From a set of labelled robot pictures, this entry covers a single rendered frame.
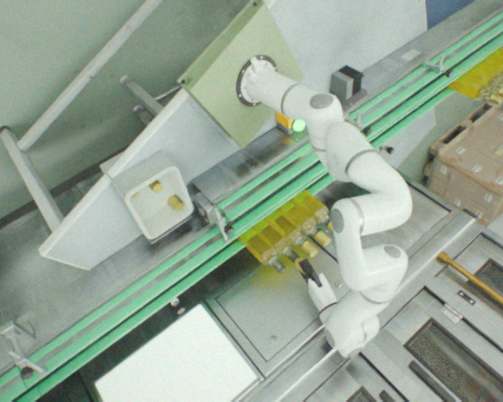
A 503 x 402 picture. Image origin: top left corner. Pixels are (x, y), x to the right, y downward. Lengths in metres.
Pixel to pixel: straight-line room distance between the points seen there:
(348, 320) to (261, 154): 0.65
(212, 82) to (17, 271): 1.13
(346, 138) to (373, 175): 0.11
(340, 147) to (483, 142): 4.49
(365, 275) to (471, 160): 4.33
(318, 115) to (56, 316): 0.95
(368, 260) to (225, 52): 0.64
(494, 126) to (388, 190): 4.74
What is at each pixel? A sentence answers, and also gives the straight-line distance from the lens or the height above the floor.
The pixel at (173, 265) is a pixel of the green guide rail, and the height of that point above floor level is 0.91.
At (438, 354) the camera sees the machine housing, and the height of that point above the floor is 1.60.
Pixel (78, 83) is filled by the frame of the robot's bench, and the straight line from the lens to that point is 1.69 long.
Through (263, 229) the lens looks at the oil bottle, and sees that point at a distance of 1.35.
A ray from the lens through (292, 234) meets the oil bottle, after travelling 1.34.
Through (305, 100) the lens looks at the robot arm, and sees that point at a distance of 1.06.
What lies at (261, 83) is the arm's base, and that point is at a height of 0.88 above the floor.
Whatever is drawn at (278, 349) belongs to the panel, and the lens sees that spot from 1.33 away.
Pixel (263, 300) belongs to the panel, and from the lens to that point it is 1.40.
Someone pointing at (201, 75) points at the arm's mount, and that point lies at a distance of 1.12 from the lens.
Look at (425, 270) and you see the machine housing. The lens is 1.52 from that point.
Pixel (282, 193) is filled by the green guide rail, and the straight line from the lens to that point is 1.40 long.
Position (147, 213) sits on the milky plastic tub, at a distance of 1.34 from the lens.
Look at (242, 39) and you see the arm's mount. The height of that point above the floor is 0.81.
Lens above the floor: 1.67
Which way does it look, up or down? 34 degrees down
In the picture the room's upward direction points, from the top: 132 degrees clockwise
